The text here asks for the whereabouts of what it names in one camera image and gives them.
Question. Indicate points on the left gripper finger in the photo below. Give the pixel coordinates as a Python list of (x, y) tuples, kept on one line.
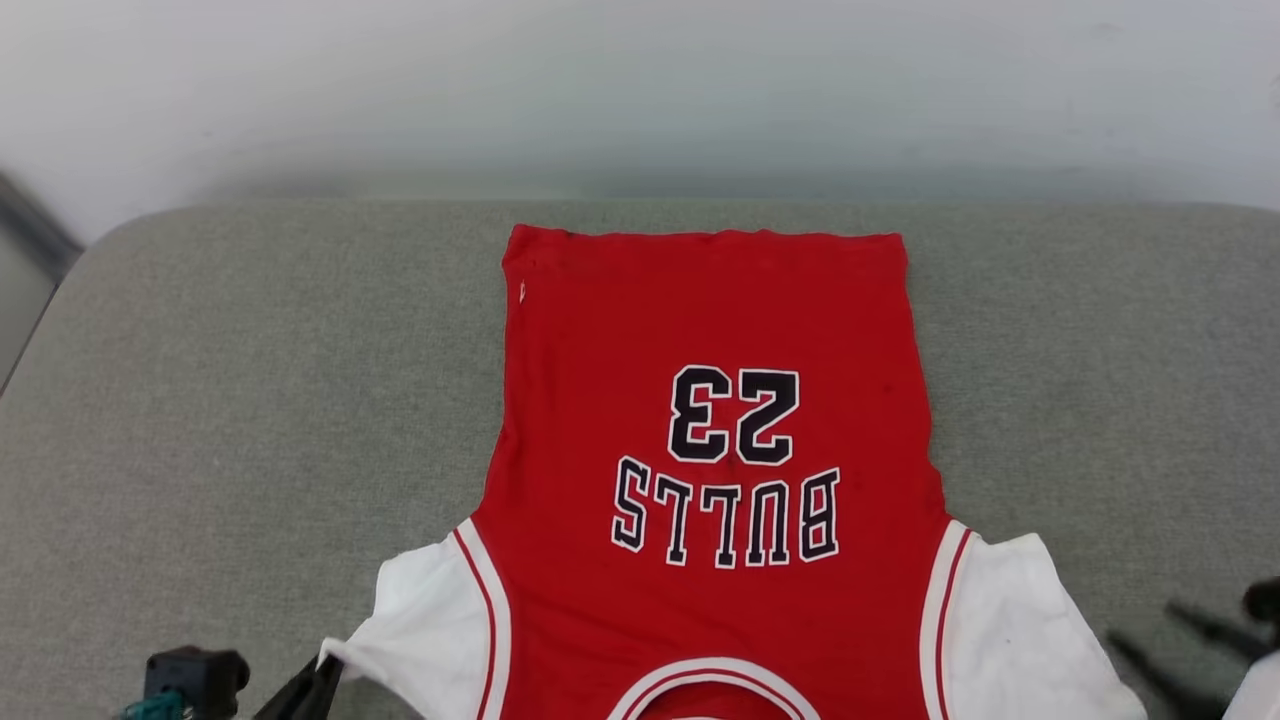
[(322, 695), (290, 698)]

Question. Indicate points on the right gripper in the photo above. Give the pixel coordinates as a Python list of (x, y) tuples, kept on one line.
[(1262, 695)]

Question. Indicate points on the red white basketball jersey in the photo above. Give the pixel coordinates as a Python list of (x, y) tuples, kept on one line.
[(720, 320)]

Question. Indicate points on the dark grey skirting strip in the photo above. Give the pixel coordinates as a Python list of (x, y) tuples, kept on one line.
[(30, 225)]

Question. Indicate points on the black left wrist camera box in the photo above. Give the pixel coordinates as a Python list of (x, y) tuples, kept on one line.
[(200, 680)]

